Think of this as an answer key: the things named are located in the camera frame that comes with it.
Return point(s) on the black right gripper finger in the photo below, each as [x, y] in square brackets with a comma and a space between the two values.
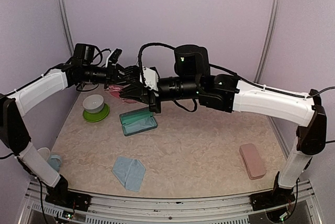
[139, 98]
[135, 89]

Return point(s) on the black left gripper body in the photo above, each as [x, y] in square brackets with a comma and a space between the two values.
[110, 75]

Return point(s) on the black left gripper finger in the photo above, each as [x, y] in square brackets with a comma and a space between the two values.
[128, 80]
[130, 71]

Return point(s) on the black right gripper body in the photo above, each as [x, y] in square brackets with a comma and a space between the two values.
[153, 106]

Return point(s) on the red lens pink sunglasses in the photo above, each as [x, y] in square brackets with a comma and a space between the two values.
[114, 91]

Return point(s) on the grey-blue glasses case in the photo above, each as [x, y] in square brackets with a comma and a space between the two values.
[133, 116]

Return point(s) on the square light blue cloth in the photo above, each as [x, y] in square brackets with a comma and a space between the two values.
[139, 125]

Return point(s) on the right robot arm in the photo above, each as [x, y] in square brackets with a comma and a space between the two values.
[230, 92]

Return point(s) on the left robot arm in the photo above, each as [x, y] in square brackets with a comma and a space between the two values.
[78, 69]

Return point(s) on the white bowl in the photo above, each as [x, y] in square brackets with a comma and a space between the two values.
[93, 104]

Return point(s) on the green plate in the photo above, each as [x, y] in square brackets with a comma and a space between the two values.
[89, 117]

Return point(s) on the folded light blue cloth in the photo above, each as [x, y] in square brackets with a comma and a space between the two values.
[129, 172]

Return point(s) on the light blue mug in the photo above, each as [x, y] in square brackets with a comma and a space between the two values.
[53, 160]

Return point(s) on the pink glasses case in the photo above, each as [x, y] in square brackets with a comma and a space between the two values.
[252, 161]

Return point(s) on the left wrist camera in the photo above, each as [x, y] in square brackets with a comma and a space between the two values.
[113, 57]

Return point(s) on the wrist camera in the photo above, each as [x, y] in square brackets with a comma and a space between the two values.
[113, 57]
[150, 79]

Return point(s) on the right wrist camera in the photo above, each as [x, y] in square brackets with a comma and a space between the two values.
[150, 79]

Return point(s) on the left aluminium corner post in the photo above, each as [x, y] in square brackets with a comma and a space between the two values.
[66, 26]

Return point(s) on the aluminium corner post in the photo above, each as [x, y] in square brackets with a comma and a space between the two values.
[66, 26]
[268, 40]

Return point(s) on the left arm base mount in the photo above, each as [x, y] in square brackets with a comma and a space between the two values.
[60, 195]

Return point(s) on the right aluminium corner post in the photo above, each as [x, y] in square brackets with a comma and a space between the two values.
[268, 40]

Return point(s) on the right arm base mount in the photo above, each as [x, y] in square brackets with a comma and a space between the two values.
[275, 197]

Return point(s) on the front aluminium rail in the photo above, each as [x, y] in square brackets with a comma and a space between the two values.
[222, 209]

